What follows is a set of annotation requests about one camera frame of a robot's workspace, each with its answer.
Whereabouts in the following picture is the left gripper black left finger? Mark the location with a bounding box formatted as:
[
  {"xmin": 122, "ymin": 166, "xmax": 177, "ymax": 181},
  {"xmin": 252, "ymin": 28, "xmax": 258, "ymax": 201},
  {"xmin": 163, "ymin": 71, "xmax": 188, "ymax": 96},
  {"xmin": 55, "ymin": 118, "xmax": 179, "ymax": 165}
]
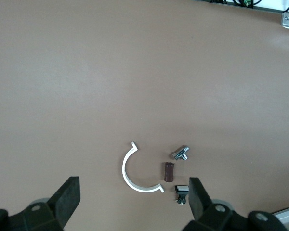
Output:
[{"xmin": 0, "ymin": 176, "xmax": 81, "ymax": 231}]

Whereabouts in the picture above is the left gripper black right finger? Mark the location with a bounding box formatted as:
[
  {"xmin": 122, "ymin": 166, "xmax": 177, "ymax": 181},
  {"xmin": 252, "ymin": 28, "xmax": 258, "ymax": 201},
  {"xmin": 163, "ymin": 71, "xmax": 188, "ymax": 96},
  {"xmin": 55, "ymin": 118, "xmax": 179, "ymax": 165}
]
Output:
[{"xmin": 183, "ymin": 177, "xmax": 289, "ymax": 231}]

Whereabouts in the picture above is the small black connector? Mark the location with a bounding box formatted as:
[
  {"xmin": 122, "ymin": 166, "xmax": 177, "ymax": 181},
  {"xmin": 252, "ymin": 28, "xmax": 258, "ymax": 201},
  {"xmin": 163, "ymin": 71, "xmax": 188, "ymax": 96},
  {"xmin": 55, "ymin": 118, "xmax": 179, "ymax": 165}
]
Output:
[{"xmin": 173, "ymin": 184, "xmax": 190, "ymax": 205}]

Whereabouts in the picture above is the brown cylinder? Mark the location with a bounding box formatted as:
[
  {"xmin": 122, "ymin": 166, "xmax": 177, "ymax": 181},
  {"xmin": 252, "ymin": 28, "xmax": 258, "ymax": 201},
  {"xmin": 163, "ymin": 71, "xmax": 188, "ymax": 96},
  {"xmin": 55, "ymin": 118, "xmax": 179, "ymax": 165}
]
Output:
[{"xmin": 163, "ymin": 162, "xmax": 176, "ymax": 183}]

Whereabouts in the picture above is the chrome tee fitting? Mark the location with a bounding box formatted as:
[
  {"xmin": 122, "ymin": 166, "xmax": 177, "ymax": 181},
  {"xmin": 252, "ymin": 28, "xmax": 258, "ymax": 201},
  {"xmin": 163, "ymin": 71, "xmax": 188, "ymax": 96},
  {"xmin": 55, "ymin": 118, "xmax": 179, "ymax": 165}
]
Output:
[{"xmin": 170, "ymin": 145, "xmax": 191, "ymax": 161}]

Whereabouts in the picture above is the white semicircular pipe clamp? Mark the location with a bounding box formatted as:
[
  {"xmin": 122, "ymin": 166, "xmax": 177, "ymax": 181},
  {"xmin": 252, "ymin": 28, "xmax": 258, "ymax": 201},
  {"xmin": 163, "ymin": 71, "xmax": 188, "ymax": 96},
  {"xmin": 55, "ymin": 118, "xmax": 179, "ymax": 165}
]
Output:
[{"xmin": 122, "ymin": 141, "xmax": 165, "ymax": 193}]

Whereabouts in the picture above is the cable bundle with connectors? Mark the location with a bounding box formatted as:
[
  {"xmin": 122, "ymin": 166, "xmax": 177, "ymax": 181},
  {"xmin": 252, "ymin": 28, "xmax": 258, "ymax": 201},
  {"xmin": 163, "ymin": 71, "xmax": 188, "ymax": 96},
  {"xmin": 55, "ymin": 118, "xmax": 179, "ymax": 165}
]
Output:
[{"xmin": 208, "ymin": 0, "xmax": 262, "ymax": 9}]

